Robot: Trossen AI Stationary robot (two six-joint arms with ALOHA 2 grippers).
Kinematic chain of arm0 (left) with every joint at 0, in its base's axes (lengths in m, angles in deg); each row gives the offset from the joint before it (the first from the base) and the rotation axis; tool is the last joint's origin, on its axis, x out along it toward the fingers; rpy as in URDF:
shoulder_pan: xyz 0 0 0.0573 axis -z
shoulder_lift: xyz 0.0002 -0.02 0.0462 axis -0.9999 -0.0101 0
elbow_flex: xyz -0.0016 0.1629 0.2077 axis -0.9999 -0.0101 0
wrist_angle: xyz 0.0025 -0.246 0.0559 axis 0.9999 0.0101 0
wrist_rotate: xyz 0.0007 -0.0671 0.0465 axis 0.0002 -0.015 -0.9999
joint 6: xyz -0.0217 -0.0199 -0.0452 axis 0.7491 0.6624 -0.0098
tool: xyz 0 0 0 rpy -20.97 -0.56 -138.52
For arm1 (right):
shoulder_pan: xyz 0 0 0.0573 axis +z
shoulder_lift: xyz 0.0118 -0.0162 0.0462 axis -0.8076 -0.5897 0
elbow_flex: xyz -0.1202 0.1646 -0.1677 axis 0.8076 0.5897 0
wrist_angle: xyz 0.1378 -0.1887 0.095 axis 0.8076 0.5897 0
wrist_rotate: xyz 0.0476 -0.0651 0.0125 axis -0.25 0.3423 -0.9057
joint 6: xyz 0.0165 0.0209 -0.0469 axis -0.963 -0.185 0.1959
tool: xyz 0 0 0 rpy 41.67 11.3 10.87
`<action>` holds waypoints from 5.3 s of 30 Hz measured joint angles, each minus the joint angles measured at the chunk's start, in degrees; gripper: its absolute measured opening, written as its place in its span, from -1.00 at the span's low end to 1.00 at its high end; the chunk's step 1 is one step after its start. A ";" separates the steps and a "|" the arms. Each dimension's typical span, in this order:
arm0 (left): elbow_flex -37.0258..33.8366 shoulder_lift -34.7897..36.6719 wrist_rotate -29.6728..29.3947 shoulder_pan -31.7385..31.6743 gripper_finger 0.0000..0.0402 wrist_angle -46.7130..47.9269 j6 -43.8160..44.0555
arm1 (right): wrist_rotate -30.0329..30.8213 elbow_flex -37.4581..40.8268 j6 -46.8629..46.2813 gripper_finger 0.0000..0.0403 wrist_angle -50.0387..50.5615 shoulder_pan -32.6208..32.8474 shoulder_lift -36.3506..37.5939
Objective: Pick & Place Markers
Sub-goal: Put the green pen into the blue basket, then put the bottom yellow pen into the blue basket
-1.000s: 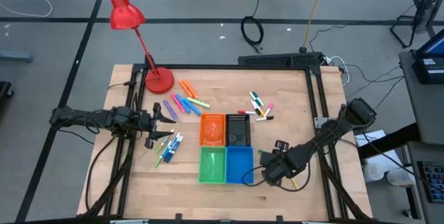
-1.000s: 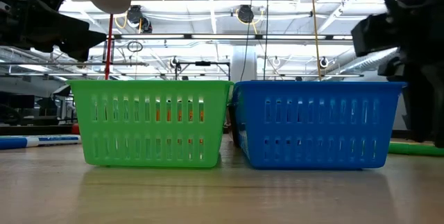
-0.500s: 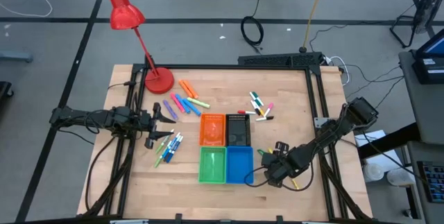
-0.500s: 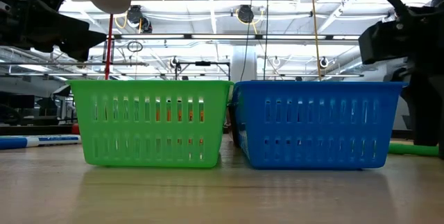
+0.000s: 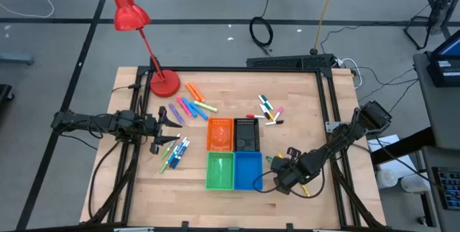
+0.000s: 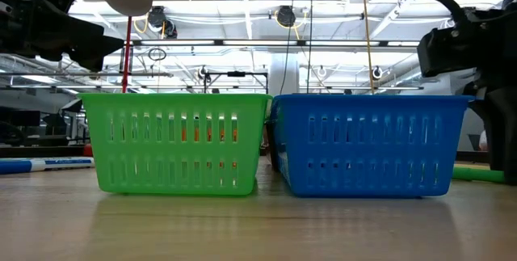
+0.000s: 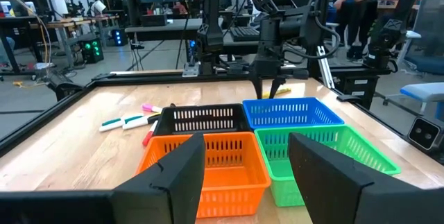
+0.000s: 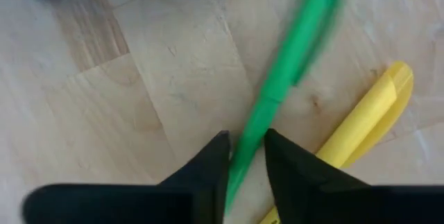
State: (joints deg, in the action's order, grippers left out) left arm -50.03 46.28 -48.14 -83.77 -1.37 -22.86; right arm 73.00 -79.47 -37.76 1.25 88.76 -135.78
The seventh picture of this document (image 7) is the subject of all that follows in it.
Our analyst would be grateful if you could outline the blue plastic basket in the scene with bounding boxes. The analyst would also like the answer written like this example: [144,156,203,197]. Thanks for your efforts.
[241,96,345,131]

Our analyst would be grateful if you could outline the silver metal bracket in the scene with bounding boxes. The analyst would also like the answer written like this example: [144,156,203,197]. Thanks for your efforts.
[182,60,201,78]

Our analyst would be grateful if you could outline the black controller box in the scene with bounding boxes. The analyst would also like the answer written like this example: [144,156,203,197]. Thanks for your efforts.
[329,66,393,110]

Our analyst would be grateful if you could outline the black table clamp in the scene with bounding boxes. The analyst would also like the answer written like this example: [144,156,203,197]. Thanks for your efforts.
[335,94,362,103]

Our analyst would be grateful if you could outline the wooden workshop table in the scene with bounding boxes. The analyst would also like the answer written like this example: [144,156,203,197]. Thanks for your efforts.
[29,14,121,69]

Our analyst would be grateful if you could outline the yellow hanging cable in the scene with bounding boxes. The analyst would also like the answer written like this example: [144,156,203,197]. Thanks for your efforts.
[0,0,53,65]

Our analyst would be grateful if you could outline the black-capped white marker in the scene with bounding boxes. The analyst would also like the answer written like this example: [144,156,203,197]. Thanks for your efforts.
[121,112,162,130]

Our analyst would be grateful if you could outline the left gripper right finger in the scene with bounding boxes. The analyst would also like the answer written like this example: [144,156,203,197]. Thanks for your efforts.
[288,132,444,224]

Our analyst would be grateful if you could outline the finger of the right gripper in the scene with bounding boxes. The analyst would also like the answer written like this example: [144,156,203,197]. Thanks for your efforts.
[268,78,287,99]
[250,77,264,100]

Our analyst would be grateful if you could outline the black table-level camera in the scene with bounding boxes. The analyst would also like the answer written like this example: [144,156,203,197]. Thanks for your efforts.
[406,115,444,155]

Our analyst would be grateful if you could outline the white desk lamp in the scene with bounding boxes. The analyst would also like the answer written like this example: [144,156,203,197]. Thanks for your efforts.
[90,0,107,17]

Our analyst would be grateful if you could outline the grey office chair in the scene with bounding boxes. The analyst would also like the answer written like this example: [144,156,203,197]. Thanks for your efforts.
[397,0,444,78]

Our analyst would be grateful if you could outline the black plastic basket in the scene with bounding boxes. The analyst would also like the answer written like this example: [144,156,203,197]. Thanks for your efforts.
[152,103,251,137]

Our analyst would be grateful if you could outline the black desk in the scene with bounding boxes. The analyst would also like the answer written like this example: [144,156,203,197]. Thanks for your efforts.
[0,15,46,76]

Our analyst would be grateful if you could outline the black box blue lights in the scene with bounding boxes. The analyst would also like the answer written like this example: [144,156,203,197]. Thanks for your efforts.
[110,28,128,47]

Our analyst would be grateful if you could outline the black box green lights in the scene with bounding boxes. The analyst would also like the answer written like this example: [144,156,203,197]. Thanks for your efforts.
[79,38,105,64]

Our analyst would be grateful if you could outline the black aluminium table frame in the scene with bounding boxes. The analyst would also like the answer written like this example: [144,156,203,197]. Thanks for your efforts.
[0,0,444,164]

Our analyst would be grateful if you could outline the grey office desk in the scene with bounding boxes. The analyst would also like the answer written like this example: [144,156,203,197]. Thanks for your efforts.
[123,17,259,57]

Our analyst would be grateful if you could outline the pink-capped white marker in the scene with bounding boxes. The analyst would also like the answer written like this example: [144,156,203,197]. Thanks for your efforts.
[141,103,163,114]

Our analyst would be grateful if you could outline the yellow slim highlighter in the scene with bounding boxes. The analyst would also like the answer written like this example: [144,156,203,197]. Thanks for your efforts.
[262,87,292,100]

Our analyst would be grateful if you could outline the orange plastic basket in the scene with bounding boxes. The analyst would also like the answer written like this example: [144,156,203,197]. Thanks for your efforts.
[134,131,272,219]

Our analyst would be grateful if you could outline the black computer keyboard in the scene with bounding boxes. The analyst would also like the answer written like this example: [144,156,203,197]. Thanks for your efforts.
[228,26,261,43]

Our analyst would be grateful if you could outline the green plastic basket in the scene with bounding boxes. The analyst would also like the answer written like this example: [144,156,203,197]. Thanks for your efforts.
[254,123,402,208]

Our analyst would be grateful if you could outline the red-capped white marker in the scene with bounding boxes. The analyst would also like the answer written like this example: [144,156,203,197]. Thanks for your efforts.
[142,119,159,148]

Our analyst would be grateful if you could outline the blue padded bench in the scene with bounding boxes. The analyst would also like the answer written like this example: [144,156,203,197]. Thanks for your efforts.
[383,81,444,121]

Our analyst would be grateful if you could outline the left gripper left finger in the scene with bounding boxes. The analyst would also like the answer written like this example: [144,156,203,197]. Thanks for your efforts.
[0,132,207,224]

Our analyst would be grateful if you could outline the black box on desk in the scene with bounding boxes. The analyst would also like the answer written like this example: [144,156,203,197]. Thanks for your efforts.
[140,14,169,27]

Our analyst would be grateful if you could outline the teal-capped white marker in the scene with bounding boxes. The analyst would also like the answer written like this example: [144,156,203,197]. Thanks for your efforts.
[123,112,150,123]
[99,112,145,133]

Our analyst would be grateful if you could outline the silver aluminium strut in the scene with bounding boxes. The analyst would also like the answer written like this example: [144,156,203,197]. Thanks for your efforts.
[316,45,336,90]

